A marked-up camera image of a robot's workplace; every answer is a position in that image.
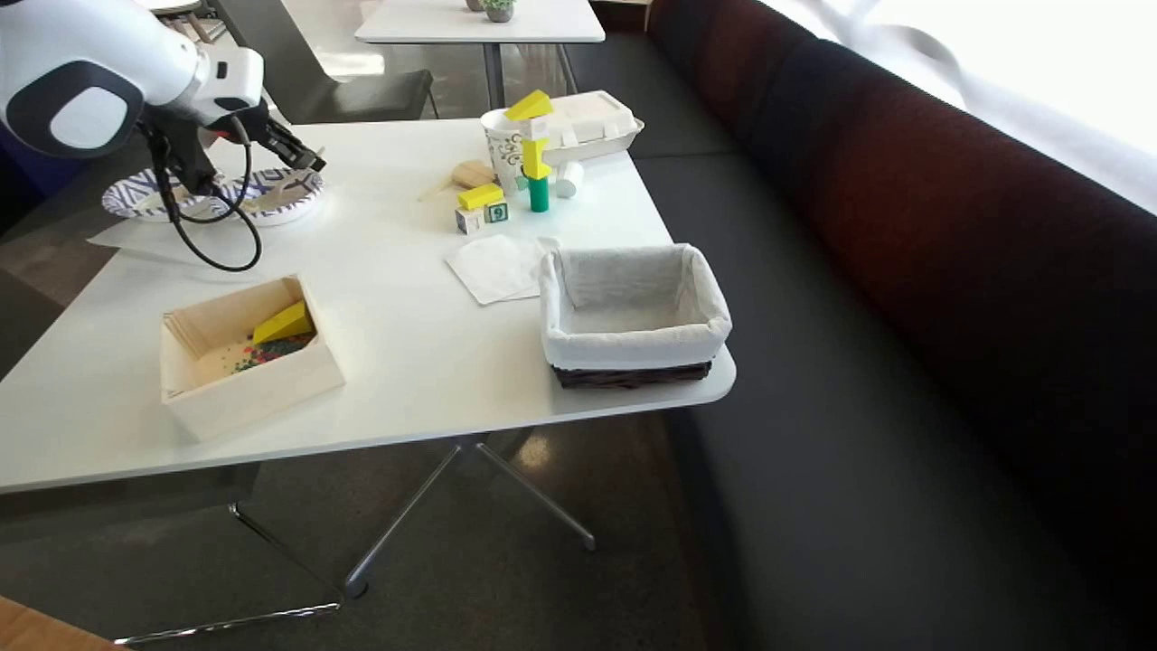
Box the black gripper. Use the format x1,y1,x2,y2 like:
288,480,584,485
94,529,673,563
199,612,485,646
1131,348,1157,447
138,102,328,194

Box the dark grey chair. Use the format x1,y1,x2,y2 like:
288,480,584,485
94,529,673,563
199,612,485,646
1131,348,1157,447
222,0,437,122

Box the white box stand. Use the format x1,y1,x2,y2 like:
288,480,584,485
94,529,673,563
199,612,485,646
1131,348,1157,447
282,0,391,87

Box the yellow toy block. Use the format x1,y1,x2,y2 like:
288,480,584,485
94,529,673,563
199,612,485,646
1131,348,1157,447
516,133,555,180
247,295,318,348
457,177,511,216
503,87,561,125

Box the tan round bread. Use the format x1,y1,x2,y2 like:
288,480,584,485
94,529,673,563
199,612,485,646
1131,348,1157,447
444,154,499,193

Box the blue toy block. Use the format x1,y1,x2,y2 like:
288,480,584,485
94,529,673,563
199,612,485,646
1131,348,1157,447
255,329,321,360

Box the white side table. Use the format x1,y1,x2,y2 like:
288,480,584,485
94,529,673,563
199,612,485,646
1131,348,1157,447
353,0,607,112

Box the small folded white napkin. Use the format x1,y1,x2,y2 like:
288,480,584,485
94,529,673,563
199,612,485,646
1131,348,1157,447
440,231,561,311

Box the cream wooden toy box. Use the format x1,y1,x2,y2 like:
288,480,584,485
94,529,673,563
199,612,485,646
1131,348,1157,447
155,272,350,446

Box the small white round object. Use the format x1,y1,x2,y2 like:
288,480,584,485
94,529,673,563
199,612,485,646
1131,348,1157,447
549,160,586,202

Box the white styrofoam food container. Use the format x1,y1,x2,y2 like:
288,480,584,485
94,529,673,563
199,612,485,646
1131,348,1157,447
528,87,648,160

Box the metal table legs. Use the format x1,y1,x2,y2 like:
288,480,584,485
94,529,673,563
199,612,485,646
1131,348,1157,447
114,433,604,646

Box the dark basket with white liner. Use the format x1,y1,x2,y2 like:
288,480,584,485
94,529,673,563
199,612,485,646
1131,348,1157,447
540,240,737,392

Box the dark brown upholstered bench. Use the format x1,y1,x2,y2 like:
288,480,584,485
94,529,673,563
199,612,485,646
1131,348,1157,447
648,0,1157,651

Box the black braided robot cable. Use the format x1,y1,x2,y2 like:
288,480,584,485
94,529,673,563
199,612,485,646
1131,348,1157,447
140,112,269,274

